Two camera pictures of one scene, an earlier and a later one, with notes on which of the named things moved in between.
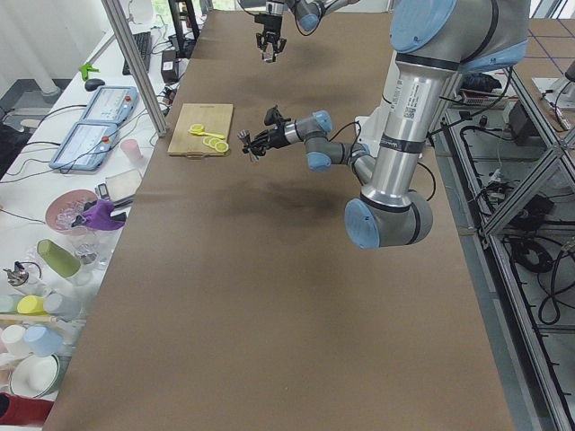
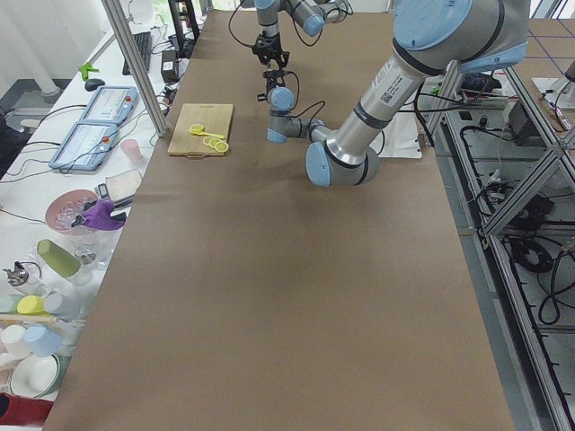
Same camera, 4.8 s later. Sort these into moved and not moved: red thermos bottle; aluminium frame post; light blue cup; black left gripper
Moved: black left gripper
Not moved: red thermos bottle; light blue cup; aluminium frame post
